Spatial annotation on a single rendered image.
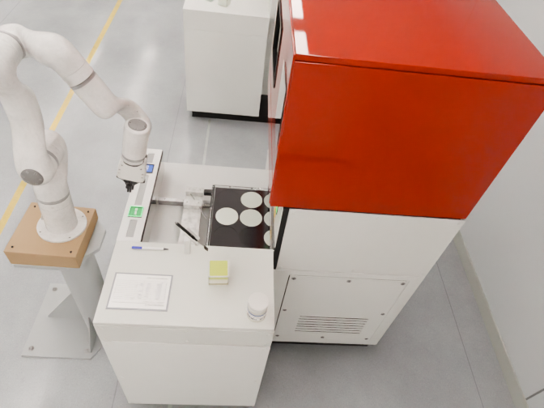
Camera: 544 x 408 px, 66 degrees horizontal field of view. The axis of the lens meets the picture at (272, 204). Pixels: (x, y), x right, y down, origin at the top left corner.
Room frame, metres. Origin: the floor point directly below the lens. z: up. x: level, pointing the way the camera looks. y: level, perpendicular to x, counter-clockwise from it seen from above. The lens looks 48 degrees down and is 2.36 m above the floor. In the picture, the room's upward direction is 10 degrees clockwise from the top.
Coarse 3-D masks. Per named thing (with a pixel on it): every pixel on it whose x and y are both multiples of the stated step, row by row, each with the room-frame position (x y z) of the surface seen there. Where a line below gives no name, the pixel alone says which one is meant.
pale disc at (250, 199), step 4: (248, 192) 1.36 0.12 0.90; (252, 192) 1.36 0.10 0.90; (244, 196) 1.33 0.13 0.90; (248, 196) 1.33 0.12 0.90; (252, 196) 1.34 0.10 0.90; (256, 196) 1.34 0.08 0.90; (260, 196) 1.35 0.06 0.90; (244, 200) 1.30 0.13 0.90; (248, 200) 1.31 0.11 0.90; (252, 200) 1.31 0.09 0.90; (256, 200) 1.32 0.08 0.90; (260, 200) 1.32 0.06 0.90; (244, 204) 1.28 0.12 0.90; (248, 204) 1.28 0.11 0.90; (252, 204) 1.29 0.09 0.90; (256, 204) 1.29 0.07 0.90; (260, 204) 1.30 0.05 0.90
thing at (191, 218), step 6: (186, 198) 1.27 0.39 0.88; (192, 198) 1.28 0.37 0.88; (198, 198) 1.28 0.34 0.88; (186, 210) 1.20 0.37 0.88; (192, 210) 1.20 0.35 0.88; (198, 210) 1.21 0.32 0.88; (186, 216) 1.17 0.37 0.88; (192, 216) 1.17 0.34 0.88; (198, 216) 1.18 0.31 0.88; (186, 222) 1.13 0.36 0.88; (192, 222) 1.14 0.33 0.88; (198, 222) 1.15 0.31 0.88; (192, 228) 1.11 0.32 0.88; (198, 228) 1.11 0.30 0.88; (180, 234) 1.06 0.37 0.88; (198, 234) 1.10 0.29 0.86; (180, 240) 1.03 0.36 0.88
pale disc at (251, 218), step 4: (244, 212) 1.23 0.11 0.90; (248, 212) 1.23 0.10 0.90; (252, 212) 1.24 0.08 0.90; (256, 212) 1.24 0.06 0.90; (240, 216) 1.20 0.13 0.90; (244, 216) 1.21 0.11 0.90; (248, 216) 1.21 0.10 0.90; (252, 216) 1.21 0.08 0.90; (256, 216) 1.22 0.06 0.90; (260, 216) 1.22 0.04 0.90; (240, 220) 1.18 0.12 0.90; (244, 220) 1.18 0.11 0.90; (248, 220) 1.19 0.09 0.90; (252, 220) 1.19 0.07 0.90; (256, 220) 1.20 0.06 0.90; (260, 220) 1.20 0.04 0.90; (244, 224) 1.16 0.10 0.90; (248, 224) 1.16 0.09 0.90; (252, 224) 1.17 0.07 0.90; (256, 224) 1.17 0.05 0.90
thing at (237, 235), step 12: (216, 192) 1.32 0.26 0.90; (228, 192) 1.34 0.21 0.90; (240, 192) 1.35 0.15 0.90; (264, 192) 1.38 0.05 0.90; (216, 204) 1.25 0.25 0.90; (228, 204) 1.26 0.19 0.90; (240, 204) 1.27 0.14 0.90; (264, 204) 1.30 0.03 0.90; (216, 228) 1.11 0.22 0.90; (228, 228) 1.12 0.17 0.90; (240, 228) 1.14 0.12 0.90; (252, 228) 1.15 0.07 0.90; (264, 228) 1.16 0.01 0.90; (216, 240) 1.05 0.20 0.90; (228, 240) 1.06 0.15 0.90; (240, 240) 1.07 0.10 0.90; (252, 240) 1.08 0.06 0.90; (264, 240) 1.09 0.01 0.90
